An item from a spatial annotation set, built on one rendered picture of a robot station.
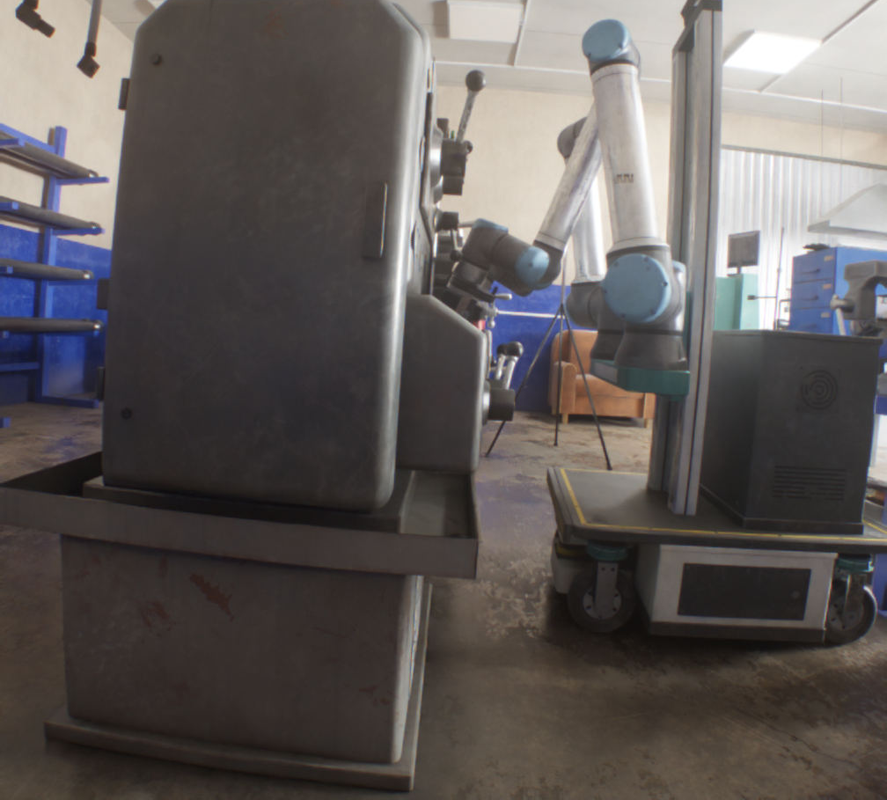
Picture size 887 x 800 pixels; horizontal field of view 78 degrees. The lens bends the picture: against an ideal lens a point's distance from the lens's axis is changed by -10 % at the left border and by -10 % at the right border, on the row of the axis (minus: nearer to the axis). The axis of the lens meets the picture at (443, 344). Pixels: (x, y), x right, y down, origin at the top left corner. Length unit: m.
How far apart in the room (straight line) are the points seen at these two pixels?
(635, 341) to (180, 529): 1.11
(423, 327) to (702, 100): 1.16
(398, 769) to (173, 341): 0.80
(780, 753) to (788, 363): 0.89
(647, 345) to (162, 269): 1.10
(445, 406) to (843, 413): 1.14
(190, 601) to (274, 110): 0.80
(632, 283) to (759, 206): 5.94
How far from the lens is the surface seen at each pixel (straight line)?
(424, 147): 1.06
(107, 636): 1.22
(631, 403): 5.79
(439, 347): 0.96
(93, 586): 1.19
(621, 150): 1.47
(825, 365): 1.74
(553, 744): 1.33
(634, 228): 1.42
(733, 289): 6.04
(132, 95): 1.06
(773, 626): 1.77
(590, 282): 2.15
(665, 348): 1.54
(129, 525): 1.08
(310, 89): 0.96
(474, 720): 1.36
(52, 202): 5.42
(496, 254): 1.53
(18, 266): 4.71
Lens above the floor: 0.78
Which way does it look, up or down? 1 degrees down
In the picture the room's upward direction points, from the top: 4 degrees clockwise
